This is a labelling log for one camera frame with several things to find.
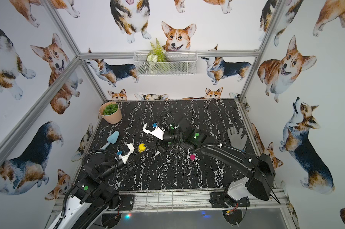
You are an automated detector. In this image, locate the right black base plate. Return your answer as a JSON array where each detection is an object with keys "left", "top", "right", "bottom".
[{"left": 209, "top": 192, "right": 250, "bottom": 209}]

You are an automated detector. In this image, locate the yellow paint jar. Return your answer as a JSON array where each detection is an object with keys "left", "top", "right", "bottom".
[{"left": 138, "top": 143, "right": 146, "bottom": 153}]

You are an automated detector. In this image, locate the light blue garden trowel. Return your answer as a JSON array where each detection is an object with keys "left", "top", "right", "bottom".
[{"left": 100, "top": 131, "right": 120, "bottom": 150}]

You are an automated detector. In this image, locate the green fern plant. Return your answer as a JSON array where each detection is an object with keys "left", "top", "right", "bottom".
[{"left": 147, "top": 39, "right": 167, "bottom": 63}]

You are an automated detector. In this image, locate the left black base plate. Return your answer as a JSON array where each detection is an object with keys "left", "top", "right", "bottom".
[{"left": 112, "top": 194, "right": 135, "bottom": 211}]

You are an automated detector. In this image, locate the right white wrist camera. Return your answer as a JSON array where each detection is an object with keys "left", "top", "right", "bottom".
[{"left": 143, "top": 123, "right": 165, "bottom": 140}]

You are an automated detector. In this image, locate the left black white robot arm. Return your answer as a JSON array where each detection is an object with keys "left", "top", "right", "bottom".
[{"left": 49, "top": 150, "right": 145, "bottom": 229}]

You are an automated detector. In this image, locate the white wire wall basket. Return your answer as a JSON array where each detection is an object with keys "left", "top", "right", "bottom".
[{"left": 133, "top": 51, "right": 198, "bottom": 76}]

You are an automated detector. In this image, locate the grey rubber glove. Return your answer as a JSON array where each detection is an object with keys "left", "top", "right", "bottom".
[{"left": 227, "top": 127, "right": 248, "bottom": 151}]

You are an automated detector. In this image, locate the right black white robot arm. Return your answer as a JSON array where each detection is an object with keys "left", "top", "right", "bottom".
[{"left": 143, "top": 122, "right": 275, "bottom": 201}]

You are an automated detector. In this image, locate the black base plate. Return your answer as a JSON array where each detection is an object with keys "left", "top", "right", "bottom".
[
  {"left": 209, "top": 192, "right": 250, "bottom": 209},
  {"left": 112, "top": 194, "right": 135, "bottom": 211}
]

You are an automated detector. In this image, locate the beige pot with green plant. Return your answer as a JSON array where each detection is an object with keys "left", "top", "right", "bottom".
[{"left": 99, "top": 102, "right": 122, "bottom": 124}]

